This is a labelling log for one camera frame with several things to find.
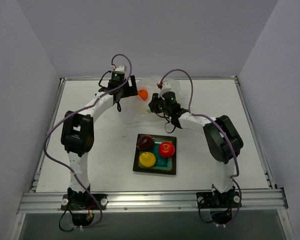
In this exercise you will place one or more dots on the translucent white plastic bag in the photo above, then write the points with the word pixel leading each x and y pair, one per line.
pixel 135 110

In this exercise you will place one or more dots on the yellow fake fruit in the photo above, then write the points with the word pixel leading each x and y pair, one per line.
pixel 147 159

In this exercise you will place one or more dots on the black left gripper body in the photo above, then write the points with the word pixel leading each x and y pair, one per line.
pixel 130 85

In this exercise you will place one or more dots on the red fake fruit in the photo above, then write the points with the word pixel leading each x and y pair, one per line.
pixel 166 150

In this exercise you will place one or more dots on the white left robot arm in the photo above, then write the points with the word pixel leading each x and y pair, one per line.
pixel 77 134

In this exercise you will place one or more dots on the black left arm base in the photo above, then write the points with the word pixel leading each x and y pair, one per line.
pixel 83 210

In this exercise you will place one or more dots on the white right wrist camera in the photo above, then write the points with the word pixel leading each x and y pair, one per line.
pixel 165 87

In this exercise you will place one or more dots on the dark brown fake fruit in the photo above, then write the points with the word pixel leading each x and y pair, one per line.
pixel 145 143

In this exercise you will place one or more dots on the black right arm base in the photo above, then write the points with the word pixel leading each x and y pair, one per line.
pixel 223 207

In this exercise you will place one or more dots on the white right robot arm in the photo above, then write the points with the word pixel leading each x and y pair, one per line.
pixel 223 140

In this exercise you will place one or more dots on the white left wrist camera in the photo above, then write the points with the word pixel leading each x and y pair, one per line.
pixel 119 68

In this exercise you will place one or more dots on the orange fake fruit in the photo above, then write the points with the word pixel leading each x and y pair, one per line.
pixel 143 94

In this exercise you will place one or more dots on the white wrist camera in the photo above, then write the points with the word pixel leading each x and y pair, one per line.
pixel 165 87
pixel 119 68

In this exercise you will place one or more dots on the teal square ceramic plate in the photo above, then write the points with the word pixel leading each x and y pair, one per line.
pixel 163 166

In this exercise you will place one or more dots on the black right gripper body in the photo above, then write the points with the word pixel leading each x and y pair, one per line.
pixel 154 105

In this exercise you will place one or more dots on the aluminium front rail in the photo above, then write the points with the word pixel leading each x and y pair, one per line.
pixel 153 201

